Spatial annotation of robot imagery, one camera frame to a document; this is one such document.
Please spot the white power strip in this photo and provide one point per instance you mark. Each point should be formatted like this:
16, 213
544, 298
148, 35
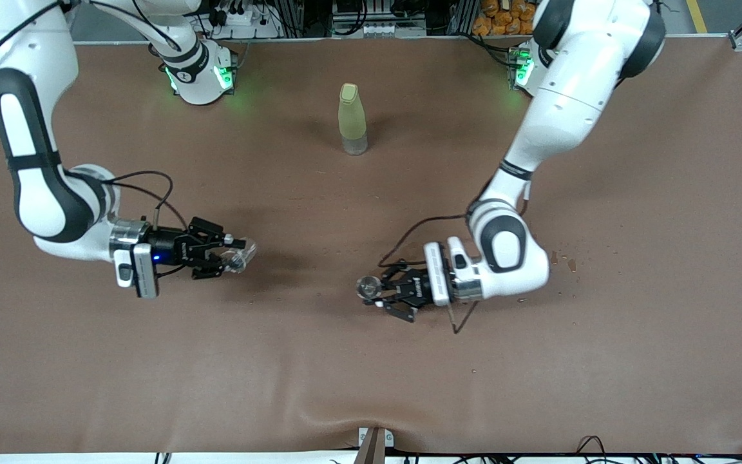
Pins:
236, 19

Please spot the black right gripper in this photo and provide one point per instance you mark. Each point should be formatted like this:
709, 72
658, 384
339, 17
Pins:
169, 245

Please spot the orange snack bag pile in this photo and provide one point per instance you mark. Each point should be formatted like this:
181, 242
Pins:
500, 22

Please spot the clear glass shaker cup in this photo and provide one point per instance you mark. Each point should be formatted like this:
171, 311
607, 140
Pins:
245, 254

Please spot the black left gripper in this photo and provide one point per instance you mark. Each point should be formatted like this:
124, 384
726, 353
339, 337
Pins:
415, 288

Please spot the yellow-green bottle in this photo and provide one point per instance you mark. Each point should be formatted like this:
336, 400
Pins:
352, 119

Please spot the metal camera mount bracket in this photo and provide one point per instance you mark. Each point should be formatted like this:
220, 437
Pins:
374, 444

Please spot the brown table mat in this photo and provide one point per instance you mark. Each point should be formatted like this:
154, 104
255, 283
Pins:
371, 361

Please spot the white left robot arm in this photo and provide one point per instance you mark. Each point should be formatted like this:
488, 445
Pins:
570, 103

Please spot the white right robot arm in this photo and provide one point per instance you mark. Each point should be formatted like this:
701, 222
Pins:
42, 193

